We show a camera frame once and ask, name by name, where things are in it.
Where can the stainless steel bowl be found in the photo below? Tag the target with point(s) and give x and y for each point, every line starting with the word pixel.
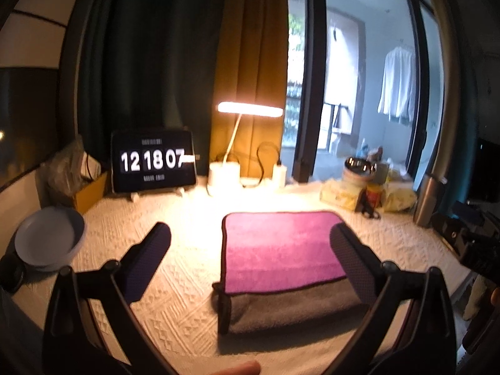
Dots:
pixel 360 166

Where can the purple and grey towel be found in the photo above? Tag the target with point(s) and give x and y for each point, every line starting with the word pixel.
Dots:
pixel 278 272

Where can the mustard yellow curtain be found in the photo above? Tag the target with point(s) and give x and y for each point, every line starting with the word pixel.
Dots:
pixel 251 65

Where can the tablet showing clock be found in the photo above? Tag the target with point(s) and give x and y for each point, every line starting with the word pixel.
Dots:
pixel 151 160

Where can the grey plastic basin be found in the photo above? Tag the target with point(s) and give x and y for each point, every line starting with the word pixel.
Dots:
pixel 50 238

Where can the dark green curtain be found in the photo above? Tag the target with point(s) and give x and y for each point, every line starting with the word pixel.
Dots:
pixel 148 64

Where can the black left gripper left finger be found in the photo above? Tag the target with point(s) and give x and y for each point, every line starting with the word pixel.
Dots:
pixel 141 261

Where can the white hanging shirt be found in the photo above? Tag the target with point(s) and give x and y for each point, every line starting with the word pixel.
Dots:
pixel 398 90

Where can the orange can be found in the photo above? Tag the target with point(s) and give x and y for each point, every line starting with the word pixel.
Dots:
pixel 374 194

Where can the white desk lamp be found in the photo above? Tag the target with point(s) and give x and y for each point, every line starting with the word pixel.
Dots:
pixel 241 133

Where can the yellow wipes pack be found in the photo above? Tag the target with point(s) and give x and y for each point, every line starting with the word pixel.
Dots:
pixel 398 198

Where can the yellow tissue pack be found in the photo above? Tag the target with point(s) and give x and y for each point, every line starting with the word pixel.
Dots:
pixel 341 194

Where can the steel thermos bottle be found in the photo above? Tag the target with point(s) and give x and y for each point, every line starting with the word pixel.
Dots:
pixel 429 197

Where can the cardboard box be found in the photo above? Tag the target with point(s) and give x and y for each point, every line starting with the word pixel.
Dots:
pixel 91 194

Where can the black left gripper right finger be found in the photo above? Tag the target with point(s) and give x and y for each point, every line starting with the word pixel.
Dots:
pixel 361 265

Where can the black scissors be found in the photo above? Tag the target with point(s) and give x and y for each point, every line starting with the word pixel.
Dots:
pixel 365 208

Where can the white charger plug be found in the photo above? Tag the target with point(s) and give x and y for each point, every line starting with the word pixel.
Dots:
pixel 279 175

